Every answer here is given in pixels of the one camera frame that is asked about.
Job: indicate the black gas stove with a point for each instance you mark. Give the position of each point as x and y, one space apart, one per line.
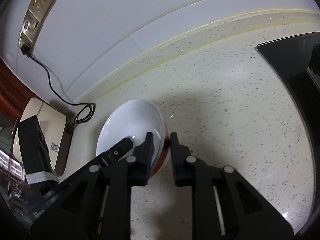
290 58

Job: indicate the beige wall socket strip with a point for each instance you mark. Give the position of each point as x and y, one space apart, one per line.
33 20

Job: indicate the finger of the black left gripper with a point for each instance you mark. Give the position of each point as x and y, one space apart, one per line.
116 152

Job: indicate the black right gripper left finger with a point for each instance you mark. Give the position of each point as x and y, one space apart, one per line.
119 179

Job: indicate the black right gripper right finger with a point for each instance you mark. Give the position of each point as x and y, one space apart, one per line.
224 204

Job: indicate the cream rice cooker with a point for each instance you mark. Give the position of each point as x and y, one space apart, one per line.
54 128

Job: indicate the white bowl with red outside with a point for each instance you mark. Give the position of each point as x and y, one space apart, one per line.
133 120

